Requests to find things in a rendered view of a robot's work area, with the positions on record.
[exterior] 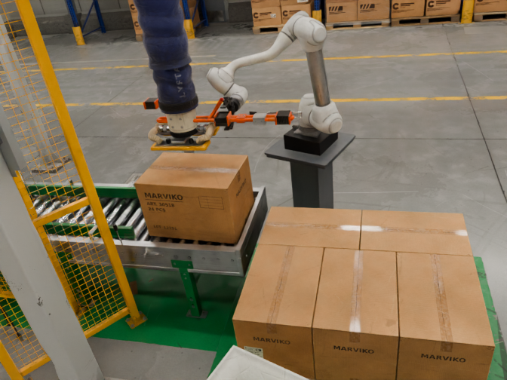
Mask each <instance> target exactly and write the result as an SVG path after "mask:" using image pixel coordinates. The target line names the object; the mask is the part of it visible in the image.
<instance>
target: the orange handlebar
mask: <svg viewBox="0 0 507 380"><path fill-rule="evenodd" d="M253 116H254V115H247V114H238V115H231V118H229V122H236V123H245V122H246V121H253ZM156 121H157V122H158V123H167V117H166V116H164V117H159V118H157V120H156ZM265 121H275V115H266V118H265ZM193 122H214V117H213V118H194V120H193Z"/></svg>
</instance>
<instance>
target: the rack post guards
mask: <svg viewBox="0 0 507 380"><path fill-rule="evenodd" d="M474 2H475V0H463V7H462V19H461V22H458V24H462V23H475V22H474V21H472V14H473V7H474ZM312 18H313V19H316V20H318V21H320V22H321V10H320V11H314V10H312ZM184 27H185V30H186V34H187V37H188V39H192V38H193V39H195V38H196V37H195V34H194V30H193V25H192V19H189V20H184ZM72 30H73V32H74V35H75V40H76V42H77V45H86V44H85V41H84V38H83V35H82V33H81V28H80V26H79V27H72Z"/></svg>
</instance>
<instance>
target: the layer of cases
mask: <svg viewBox="0 0 507 380"><path fill-rule="evenodd" d="M232 322H233V326H234V330H235V337H236V341H237V345H238V347H239V348H241V349H243V350H246V351H248V352H250V353H252V354H255V355H257V356H258V357H261V358H263V359H265V360H268V361H269V362H272V363H274V364H276V365H278V366H281V367H283V368H285V369H287V370H290V371H291V372H294V373H296V374H298V375H301V376H302V377H304V378H310V379H316V380H487V377H488V374H489V371H490V365H491V362H492V359H493V352H494V349H495V344H494V340H493V334H492V331H491V328H490V322H489V319H488V316H487V309H486V306H485V303H484V297H483V294H482V291H481V285H480V282H479V279H478V273H477V269H476V266H475V261H474V257H473V254H472V248H471V244H470V241H469V236H468V232H467V229H466V224H465V220H464V217H463V214H462V213H427V212H407V211H386V210H362V221H361V210H346V209H325V208H305V207H271V209H270V211H269V215H268V217H267V220H266V224H265V226H264V229H263V233H262V235H261V237H260V241H259V244H258V246H257V250H256V252H255V255H254V257H253V261H252V263H251V266H250V270H249V272H248V275H247V278H246V281H245V283H244V287H243V290H242V292H241V295H240V298H239V300H238V304H237V307H236V309H235V313H234V315H233V318H232Z"/></svg>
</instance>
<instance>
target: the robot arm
mask: <svg viewBox="0 0 507 380"><path fill-rule="evenodd" d="M326 37H327V30H326V28H325V26H324V25H323V24H322V23H321V22H320V21H318V20H316V19H313V18H311V17H309V15H308V14H307V13H306V12H305V11H299V12H297V13H295V14H294V15H293V16H292V17H291V18H290V19H289V20H288V21H287V22H286V24H285V25H284V27H283V29H282V30H281V31H280V33H279V35H278V37H277V39H276V40H275V43H274V44H273V46H272V47H271V48H270V49H268V50H267V51H264V52H262V53H258V54H253V55H250V56H247V57H242V58H239V59H237V60H234V61H232V62H231V63H230V64H229V65H227V66H226V67H223V68H220V69H218V68H215V67H213V68H210V70H209V72H208V73H207V80H208V81H209V83H210V84H211V85H212V87H213V88H214V89H216V90H217V91H218V92H220V93H221V94H222V95H224V97H223V99H225V100H224V101H223V104H222V105H221V107H220V108H221V109H225V108H226V107H227V109H228V111H231V112H232V115H234V114H235V112H237V111H238V110H239V109H240V108H241V107H242V106H243V105H244V104H245V102H246V100H247V96H248V92H247V89H246V88H245V87H242V86H238V85H237V84H235V83H234V82H233V79H234V76H233V75H234V72H235V71H236V69H238V68H240V67H243V66H249V65H253V64H257V63H264V62H266V61H270V60H272V59H274V58H276V57H277V56H278V55H279V54H280V53H281V52H282V51H284V50H285V49H286V48H287V47H288V46H289V45H291V44H292V43H293V42H294V41H295V40H296V39H298V40H299V42H300V44H301V46H302V49H303V50H304V51H305V52H306V59H307V63H308V67H309V74H310V78H311V83H312V90H313V93H308V94H305V95H304V96H303V97H302V98H301V100H300V104H299V112H303V118H299V123H298V124H293V126H292V128H294V129H297V130H295V131H294V132H293V134H295V135H303V136H311V137H314V138H318V135H319V134H320V133H321V132H323V133H328V134H332V133H336V132H338V131H339V130H340V129H341V127H342V125H343V120H342V117H341V115H340V114H339V112H338V110H337V108H336V105H335V102H334V101H332V100H331V99H330V94H329V89H328V84H327V76H326V71H325V66H324V58H323V53H322V47H323V45H324V40H325V39H326Z"/></svg>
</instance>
